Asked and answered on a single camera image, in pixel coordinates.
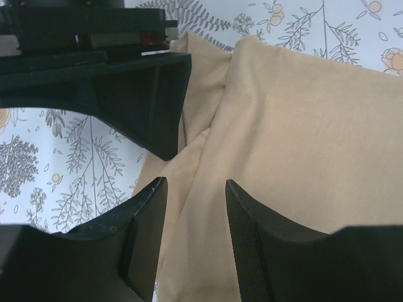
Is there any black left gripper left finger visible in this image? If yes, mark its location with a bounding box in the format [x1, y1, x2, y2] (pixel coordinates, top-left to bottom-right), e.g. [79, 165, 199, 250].
[1, 177, 168, 301]

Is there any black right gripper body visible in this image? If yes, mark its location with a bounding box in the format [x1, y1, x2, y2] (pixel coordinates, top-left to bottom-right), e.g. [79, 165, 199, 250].
[1, 1, 179, 62]

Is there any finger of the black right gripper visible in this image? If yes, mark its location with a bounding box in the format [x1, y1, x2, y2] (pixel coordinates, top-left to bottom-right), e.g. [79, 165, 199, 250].
[1, 52, 191, 160]

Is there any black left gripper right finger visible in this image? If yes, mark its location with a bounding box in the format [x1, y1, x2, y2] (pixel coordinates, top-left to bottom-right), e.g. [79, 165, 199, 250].
[225, 180, 402, 301]

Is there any beige t shirt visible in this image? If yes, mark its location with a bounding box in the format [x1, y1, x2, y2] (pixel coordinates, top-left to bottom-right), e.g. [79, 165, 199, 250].
[136, 32, 402, 301]

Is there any floral patterned table mat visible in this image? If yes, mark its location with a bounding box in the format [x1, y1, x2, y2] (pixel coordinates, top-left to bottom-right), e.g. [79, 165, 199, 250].
[1, 1, 402, 232]

